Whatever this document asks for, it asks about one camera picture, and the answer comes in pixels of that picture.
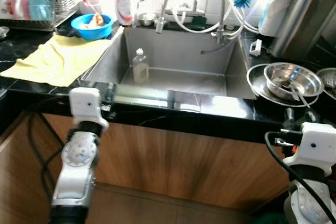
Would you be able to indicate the teal cup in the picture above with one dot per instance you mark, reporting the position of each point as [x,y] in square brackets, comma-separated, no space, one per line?
[41,10]

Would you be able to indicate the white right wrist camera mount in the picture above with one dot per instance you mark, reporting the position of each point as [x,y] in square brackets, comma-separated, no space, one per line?
[315,142]

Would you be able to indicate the stainless steel sink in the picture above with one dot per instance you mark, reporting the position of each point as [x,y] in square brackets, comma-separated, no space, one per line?
[184,72]

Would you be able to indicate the blue plastic bowl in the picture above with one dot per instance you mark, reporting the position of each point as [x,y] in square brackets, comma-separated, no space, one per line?
[92,32]

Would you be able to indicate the clear plastic bottle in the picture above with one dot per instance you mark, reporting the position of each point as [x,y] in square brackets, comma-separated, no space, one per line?
[140,69]

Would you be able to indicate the pink cup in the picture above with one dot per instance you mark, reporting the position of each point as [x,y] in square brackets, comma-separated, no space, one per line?
[16,8]

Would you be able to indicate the white dish soap bottle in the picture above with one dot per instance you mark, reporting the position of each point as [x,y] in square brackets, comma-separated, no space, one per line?
[124,6]

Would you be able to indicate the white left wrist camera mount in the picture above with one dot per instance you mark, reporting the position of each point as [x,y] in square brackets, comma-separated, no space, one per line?
[86,106]

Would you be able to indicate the wooden cabinet front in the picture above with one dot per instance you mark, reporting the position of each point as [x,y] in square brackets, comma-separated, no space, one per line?
[173,161]

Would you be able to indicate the stainless steel knife block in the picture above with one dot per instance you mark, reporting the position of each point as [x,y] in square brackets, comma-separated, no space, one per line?
[302,22]

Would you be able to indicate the steel mixing bowl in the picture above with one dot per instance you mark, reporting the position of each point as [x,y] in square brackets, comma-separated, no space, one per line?
[286,74]

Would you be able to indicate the steel spoon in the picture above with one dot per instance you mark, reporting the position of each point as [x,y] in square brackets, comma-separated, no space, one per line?
[299,95]

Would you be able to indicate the white hanging towel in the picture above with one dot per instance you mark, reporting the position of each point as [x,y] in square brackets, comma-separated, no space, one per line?
[275,9]

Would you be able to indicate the green sponge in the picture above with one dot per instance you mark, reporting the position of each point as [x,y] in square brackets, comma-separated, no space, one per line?
[198,23]

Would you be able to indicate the chrome gooseneck faucet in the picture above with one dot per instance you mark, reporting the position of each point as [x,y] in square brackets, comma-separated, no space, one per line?
[223,35]

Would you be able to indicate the round steel plate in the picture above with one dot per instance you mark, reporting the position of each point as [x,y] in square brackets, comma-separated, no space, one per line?
[256,85]
[328,77]

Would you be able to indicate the white plastic clip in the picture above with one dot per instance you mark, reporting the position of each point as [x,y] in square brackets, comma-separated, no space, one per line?
[255,48]

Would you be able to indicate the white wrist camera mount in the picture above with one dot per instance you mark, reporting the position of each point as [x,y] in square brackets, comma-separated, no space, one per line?
[315,142]
[86,106]

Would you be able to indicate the yellow cloth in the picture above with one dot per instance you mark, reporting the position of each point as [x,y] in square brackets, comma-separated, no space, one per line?
[52,59]

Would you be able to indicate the chrome pull-out sprayer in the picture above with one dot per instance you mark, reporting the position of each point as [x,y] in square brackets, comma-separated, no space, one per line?
[160,22]

